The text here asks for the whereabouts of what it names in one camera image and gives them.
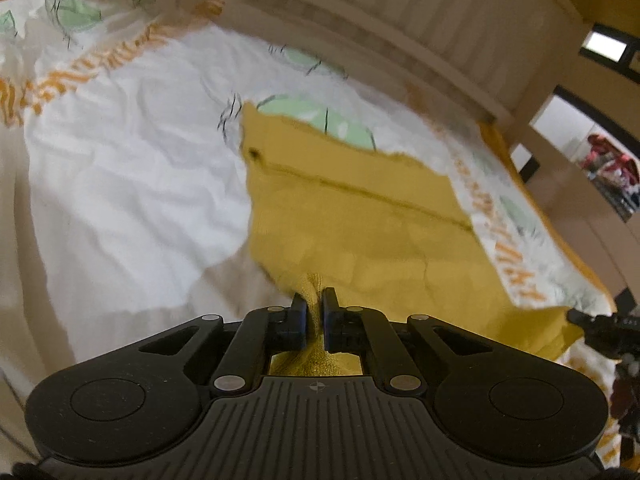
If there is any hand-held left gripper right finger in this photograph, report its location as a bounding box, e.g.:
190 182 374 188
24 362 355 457
320 287 502 394

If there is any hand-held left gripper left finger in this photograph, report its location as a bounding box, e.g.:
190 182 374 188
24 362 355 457
137 292 308 394

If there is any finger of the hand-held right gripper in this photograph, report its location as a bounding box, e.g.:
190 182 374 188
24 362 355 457
566 308 613 357

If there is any yellow knit sweater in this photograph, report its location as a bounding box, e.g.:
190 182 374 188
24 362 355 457
240 102 584 379

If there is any red clothes pile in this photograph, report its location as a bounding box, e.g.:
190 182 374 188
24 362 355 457
582 132 640 221

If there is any white leaf-print bed sheet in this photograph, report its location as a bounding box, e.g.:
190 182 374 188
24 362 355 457
0 0 623 461

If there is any bright window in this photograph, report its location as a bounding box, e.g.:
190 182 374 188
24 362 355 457
580 30 629 62

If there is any wooden bed frame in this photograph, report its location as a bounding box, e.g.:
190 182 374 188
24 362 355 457
100 0 601 241

